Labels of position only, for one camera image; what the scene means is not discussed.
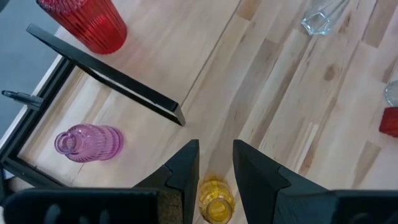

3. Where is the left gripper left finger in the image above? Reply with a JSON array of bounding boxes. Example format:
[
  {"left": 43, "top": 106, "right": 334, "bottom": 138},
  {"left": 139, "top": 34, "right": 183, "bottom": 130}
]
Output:
[{"left": 0, "top": 139, "right": 200, "bottom": 224}]

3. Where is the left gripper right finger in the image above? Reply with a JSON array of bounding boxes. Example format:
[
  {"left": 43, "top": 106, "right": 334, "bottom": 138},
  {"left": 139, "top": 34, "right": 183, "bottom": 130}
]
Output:
[{"left": 232, "top": 139, "right": 398, "bottom": 224}]

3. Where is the yellow ribbed glass vase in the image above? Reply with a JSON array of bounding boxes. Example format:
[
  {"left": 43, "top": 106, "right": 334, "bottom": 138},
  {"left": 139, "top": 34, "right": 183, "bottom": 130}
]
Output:
[{"left": 198, "top": 177, "right": 236, "bottom": 224}]

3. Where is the pink ribbed glass vase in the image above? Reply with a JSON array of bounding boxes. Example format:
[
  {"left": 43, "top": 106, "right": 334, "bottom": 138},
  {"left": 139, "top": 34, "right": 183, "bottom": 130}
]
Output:
[{"left": 54, "top": 123, "right": 124, "bottom": 164}]

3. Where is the clear ribbed glass jar vase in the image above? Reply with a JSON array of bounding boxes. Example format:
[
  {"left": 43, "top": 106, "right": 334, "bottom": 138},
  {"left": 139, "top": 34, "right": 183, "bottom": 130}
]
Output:
[{"left": 384, "top": 80, "right": 398, "bottom": 108}]

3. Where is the red ribbed cylinder glass vase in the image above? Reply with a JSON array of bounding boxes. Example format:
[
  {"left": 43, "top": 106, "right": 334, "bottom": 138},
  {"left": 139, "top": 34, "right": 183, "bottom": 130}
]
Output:
[{"left": 35, "top": 0, "right": 128, "bottom": 56}]

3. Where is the clear faceted glass vase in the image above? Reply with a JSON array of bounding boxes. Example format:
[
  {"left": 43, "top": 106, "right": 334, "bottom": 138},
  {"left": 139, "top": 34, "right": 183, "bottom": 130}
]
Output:
[{"left": 300, "top": 0, "right": 351, "bottom": 37}]

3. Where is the red flared square glass vase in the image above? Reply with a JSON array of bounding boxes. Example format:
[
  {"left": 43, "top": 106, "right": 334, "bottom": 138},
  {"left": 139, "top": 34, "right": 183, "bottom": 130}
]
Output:
[{"left": 378, "top": 106, "right": 398, "bottom": 138}]

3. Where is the black clamp lever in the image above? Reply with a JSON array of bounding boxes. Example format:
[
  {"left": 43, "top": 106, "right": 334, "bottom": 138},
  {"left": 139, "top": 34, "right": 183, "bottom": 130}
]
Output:
[{"left": 1, "top": 89, "right": 44, "bottom": 110}]

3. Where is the wooden shelf black metal frame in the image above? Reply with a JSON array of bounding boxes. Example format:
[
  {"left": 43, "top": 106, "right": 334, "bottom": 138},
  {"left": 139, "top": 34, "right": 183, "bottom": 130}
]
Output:
[{"left": 0, "top": 23, "right": 187, "bottom": 200}]

